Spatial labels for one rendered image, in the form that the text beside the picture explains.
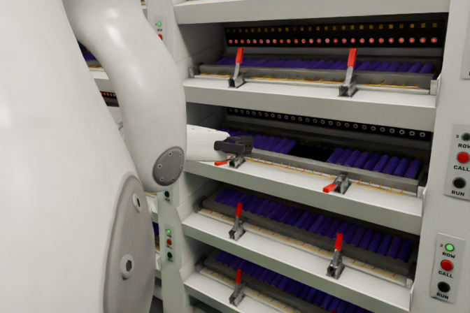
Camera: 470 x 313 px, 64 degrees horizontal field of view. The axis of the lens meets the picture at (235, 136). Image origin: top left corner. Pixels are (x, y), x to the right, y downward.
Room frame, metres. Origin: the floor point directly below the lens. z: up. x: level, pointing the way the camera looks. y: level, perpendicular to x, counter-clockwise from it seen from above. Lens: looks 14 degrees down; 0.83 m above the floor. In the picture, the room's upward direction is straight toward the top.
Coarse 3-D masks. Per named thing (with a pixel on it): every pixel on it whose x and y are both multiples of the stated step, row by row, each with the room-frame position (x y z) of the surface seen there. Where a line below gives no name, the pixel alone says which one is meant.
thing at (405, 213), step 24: (216, 120) 1.10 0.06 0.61; (240, 120) 1.06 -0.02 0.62; (264, 120) 1.01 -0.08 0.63; (408, 144) 0.79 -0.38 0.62; (192, 168) 0.95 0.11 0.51; (216, 168) 0.89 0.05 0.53; (240, 168) 0.86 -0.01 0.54; (264, 168) 0.84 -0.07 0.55; (264, 192) 0.82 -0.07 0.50; (288, 192) 0.77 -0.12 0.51; (312, 192) 0.74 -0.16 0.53; (360, 192) 0.70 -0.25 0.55; (384, 192) 0.69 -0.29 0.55; (360, 216) 0.68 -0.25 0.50; (384, 216) 0.65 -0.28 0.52; (408, 216) 0.62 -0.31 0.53
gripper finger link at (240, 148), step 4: (216, 144) 0.55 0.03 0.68; (220, 144) 0.55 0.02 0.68; (224, 144) 0.55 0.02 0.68; (228, 144) 0.55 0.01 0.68; (232, 144) 0.55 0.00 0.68; (236, 144) 0.55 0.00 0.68; (240, 144) 0.56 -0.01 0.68; (216, 148) 0.55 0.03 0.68; (220, 148) 0.55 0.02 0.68; (224, 148) 0.55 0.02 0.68; (228, 148) 0.55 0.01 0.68; (232, 148) 0.55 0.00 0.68; (236, 148) 0.55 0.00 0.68; (240, 148) 0.55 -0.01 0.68; (244, 148) 0.57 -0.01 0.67; (240, 152) 0.55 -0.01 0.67
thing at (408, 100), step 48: (240, 48) 0.89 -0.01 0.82; (288, 48) 0.97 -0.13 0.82; (336, 48) 0.89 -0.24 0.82; (384, 48) 0.83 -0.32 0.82; (432, 48) 0.77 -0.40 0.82; (192, 96) 0.95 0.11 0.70; (240, 96) 0.85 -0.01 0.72; (288, 96) 0.77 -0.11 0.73; (336, 96) 0.72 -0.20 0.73; (384, 96) 0.68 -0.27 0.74; (432, 96) 0.65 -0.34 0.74
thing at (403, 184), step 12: (252, 156) 0.88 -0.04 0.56; (264, 156) 0.86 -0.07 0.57; (276, 156) 0.84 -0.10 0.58; (288, 156) 0.83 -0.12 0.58; (312, 168) 0.79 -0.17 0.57; (324, 168) 0.77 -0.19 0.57; (336, 168) 0.75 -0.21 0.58; (348, 168) 0.75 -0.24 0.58; (360, 180) 0.72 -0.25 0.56; (372, 180) 0.71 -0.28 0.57; (384, 180) 0.69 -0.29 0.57; (396, 180) 0.68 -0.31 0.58; (408, 180) 0.68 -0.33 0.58
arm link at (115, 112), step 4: (108, 108) 0.45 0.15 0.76; (112, 108) 0.45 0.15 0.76; (116, 108) 0.46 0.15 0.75; (112, 112) 0.44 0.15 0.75; (116, 112) 0.44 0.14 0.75; (120, 112) 0.45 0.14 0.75; (112, 116) 0.43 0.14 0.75; (116, 116) 0.43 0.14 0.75; (120, 116) 0.44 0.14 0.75; (116, 120) 0.43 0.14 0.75; (120, 120) 0.43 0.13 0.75; (116, 124) 0.42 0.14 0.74; (120, 124) 0.42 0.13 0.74; (120, 128) 0.41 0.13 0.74
